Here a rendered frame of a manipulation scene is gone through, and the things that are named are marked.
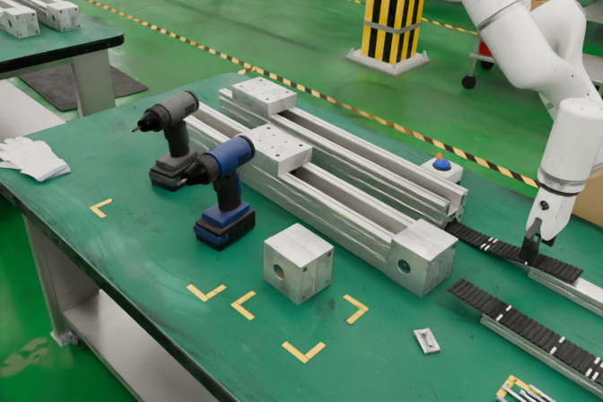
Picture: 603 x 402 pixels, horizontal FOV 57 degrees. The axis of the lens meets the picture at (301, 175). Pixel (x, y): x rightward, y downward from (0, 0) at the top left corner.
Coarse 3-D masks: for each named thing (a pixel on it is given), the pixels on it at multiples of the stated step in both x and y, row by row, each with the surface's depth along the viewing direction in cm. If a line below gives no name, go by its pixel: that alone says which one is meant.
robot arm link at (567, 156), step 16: (560, 112) 97; (576, 112) 94; (592, 112) 94; (560, 128) 97; (576, 128) 95; (592, 128) 94; (560, 144) 98; (576, 144) 96; (592, 144) 96; (544, 160) 103; (560, 160) 99; (576, 160) 98; (592, 160) 98; (560, 176) 100; (576, 176) 99
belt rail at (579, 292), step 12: (540, 276) 113; (552, 276) 111; (552, 288) 112; (564, 288) 110; (576, 288) 108; (588, 288) 108; (600, 288) 108; (576, 300) 109; (588, 300) 107; (600, 300) 106; (600, 312) 106
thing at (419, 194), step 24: (240, 120) 165; (264, 120) 157; (288, 120) 152; (312, 120) 153; (312, 144) 146; (336, 144) 142; (360, 144) 143; (336, 168) 143; (360, 168) 135; (384, 168) 139; (408, 168) 134; (384, 192) 132; (408, 192) 127; (432, 192) 125; (456, 192) 126; (408, 216) 129; (432, 216) 124; (456, 216) 128
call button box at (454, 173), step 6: (426, 162) 141; (432, 162) 141; (450, 162) 141; (426, 168) 139; (432, 168) 139; (438, 168) 138; (450, 168) 139; (456, 168) 139; (462, 168) 140; (438, 174) 137; (444, 174) 137; (450, 174) 137; (456, 174) 138; (450, 180) 137; (456, 180) 140
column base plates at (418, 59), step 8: (352, 48) 443; (352, 56) 444; (360, 56) 442; (416, 56) 448; (424, 56) 447; (368, 64) 435; (376, 64) 430; (384, 64) 429; (400, 64) 431; (408, 64) 432; (416, 64) 440; (384, 72) 426; (392, 72) 422; (400, 72) 425
